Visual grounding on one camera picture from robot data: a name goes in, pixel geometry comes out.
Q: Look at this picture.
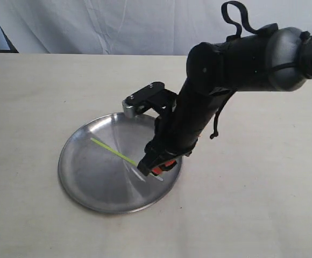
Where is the round silver metal plate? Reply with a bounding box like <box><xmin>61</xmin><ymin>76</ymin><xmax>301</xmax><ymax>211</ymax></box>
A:
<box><xmin>58</xmin><ymin>112</ymin><xmax>182</xmax><ymax>214</ymax></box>

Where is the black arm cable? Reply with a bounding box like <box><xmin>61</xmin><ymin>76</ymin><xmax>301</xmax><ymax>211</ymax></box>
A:
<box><xmin>209</xmin><ymin>1</ymin><xmax>259</xmax><ymax>140</ymax></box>

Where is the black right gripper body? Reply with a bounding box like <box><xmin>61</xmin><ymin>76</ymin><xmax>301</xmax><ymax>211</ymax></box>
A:
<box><xmin>144</xmin><ymin>115</ymin><xmax>196</xmax><ymax>161</ymax></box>

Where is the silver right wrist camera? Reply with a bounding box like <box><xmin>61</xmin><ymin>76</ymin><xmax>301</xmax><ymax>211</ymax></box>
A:
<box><xmin>122</xmin><ymin>82</ymin><xmax>178</xmax><ymax>118</ymax></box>

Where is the white backdrop cloth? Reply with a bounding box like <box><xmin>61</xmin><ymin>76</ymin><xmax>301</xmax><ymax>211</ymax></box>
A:
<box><xmin>0</xmin><ymin>0</ymin><xmax>312</xmax><ymax>56</ymax></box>

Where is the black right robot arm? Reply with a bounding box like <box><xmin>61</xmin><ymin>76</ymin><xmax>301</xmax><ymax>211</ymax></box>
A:
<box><xmin>137</xmin><ymin>27</ymin><xmax>312</xmax><ymax>175</ymax></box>

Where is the green glow stick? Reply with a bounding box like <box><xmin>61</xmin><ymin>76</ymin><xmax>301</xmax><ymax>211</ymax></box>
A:
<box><xmin>90</xmin><ymin>138</ymin><xmax>137</xmax><ymax>166</ymax></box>

